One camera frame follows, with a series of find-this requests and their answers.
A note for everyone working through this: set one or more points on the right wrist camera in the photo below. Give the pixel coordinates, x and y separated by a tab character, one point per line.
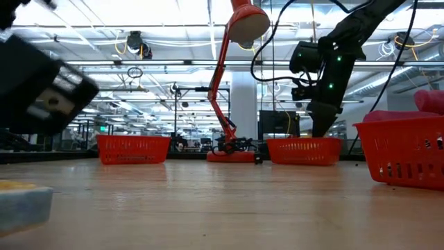
305	57

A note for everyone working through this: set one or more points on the black aluminium table frame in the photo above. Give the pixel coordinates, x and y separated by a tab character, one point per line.
52	157

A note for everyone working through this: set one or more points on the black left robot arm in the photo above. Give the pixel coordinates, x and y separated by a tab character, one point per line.
8	12

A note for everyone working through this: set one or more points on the black ceiling device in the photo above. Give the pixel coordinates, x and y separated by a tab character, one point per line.
137	43
404	40

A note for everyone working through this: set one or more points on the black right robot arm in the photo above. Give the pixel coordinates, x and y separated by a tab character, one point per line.
360	24

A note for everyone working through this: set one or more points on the red plastic basket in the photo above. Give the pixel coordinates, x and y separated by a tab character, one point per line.
133	149
304	151
402	152

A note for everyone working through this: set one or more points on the yellow crayon pack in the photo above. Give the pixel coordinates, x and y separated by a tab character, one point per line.
21	208

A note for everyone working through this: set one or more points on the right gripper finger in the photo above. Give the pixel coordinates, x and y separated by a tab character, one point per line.
322	123

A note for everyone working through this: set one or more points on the red desk lamp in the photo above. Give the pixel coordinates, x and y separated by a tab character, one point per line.
248	21

